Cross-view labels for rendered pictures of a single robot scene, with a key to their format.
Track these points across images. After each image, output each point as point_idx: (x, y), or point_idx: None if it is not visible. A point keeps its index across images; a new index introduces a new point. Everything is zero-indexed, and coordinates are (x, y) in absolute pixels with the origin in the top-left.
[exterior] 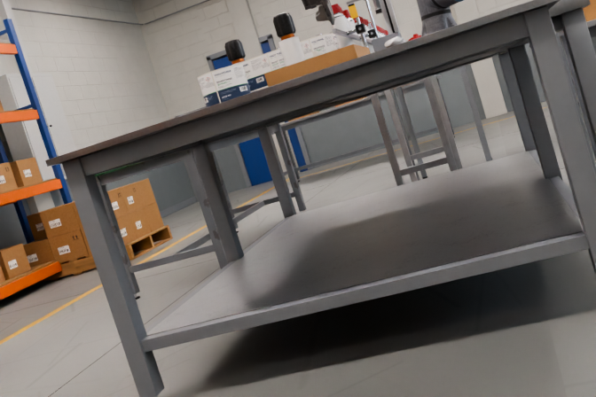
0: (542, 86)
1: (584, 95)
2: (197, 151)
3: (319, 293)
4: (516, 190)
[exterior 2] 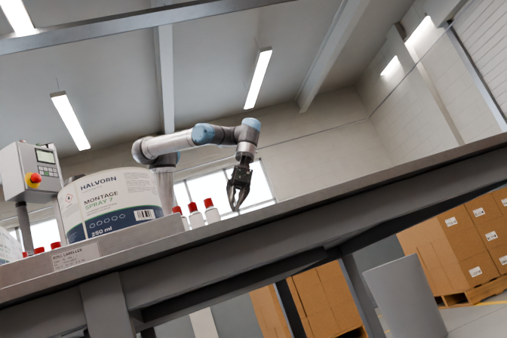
0: (354, 283)
1: (300, 320)
2: (131, 322)
3: None
4: None
